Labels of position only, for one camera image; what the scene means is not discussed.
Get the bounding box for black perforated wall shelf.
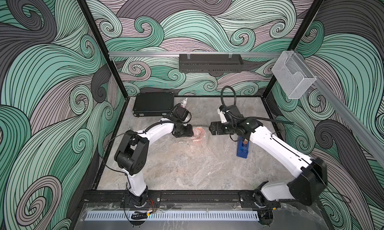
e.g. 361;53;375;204
179;54;244;75

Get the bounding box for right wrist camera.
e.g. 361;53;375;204
217;109;228;124

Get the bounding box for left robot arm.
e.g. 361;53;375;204
114;100;194;206

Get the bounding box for clear acrylic wall bin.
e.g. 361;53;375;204
272;50;316;99

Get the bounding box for blue tape dispenser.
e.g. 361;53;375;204
237;137;249;159

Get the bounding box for orange ceramic mug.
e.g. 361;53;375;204
193;127;207;142

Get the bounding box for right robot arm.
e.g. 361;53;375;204
209;105;328;206

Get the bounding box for aluminium wall rail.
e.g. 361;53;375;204
109;51;282;58

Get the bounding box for black hard case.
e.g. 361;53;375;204
132;92;174;118

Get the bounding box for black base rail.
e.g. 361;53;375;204
81;190;305;209

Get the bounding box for small pink white figurine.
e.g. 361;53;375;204
181;98;188;107

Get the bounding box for white slotted cable duct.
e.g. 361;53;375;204
85;210;259;222

